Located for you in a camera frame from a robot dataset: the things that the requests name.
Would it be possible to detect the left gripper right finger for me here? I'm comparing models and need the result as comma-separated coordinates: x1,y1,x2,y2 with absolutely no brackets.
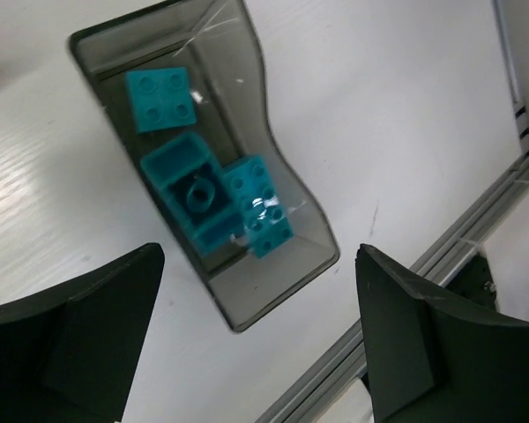
355,244,529,422

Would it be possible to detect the teal lego brick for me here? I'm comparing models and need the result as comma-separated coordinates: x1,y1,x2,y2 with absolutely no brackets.
225,155,294,258

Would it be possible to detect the smoky grey container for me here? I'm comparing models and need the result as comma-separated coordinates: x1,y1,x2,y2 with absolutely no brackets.
68,1,339,332

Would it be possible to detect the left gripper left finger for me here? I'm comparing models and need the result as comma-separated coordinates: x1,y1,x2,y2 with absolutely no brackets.
0,243,165,422

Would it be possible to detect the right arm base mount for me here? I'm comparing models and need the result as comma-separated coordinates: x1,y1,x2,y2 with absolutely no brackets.
446,254,497,311

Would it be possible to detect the small teal square lego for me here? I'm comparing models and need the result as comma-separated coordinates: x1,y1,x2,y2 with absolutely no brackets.
124,67,197,133

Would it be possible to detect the aluminium rail right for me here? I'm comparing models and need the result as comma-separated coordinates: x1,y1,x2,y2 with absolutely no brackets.
492,0,529,154

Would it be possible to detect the teal frog oval lego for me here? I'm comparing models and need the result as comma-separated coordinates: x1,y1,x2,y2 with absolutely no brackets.
140,131,244,256

